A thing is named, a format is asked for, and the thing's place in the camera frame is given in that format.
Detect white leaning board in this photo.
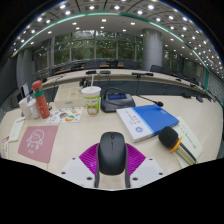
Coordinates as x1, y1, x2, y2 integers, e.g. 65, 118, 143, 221
20, 83, 31, 101

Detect pink mouse pad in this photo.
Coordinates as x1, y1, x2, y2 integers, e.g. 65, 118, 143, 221
17, 125, 59, 164

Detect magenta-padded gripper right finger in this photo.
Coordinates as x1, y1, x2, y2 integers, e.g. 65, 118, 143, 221
124, 143, 166, 190

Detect black computer mouse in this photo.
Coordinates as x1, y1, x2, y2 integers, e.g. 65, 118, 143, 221
96, 131, 128, 177

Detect red and white leaflet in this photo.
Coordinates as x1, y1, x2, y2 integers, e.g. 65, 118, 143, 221
0, 134, 10, 159

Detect blue and white book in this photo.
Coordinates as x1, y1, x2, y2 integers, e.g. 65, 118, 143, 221
115, 104, 180, 144

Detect long curved conference desk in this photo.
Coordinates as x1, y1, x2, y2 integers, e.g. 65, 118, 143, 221
41, 68, 209, 98

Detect colourful sticker sheet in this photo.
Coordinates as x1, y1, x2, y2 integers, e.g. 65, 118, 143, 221
46, 106, 84, 125

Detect white printed document sheet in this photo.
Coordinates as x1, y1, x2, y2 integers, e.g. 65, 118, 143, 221
8, 116, 27, 143

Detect printed paper cup with straw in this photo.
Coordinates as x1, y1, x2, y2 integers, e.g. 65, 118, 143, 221
80, 73, 102, 116

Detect white paper booklet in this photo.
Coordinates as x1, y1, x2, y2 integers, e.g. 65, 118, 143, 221
173, 115, 204, 168

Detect white lidded ceramic mug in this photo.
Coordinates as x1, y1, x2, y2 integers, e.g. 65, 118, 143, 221
27, 98, 41, 120

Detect stack of white paper cups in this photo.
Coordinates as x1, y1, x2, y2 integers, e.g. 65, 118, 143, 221
18, 96, 33, 120

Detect black desk microphone console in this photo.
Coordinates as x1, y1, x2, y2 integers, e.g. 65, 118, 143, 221
100, 87, 165, 114

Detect beige organizer box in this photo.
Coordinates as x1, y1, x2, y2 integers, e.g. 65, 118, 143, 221
53, 83, 87, 109

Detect black foam-headed handheld microphone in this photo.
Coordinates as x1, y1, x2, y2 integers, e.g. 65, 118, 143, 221
157, 125, 199, 166

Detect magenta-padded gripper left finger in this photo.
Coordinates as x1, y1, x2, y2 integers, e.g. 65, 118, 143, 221
59, 143, 101, 190

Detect dark office chairs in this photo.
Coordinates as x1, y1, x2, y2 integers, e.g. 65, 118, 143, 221
49, 59, 214, 98

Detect ceiling lights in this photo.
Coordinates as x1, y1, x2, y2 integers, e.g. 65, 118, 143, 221
11, 0, 224, 73

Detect red bottle with green band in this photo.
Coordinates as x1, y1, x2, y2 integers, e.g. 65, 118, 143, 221
31, 79, 51, 120

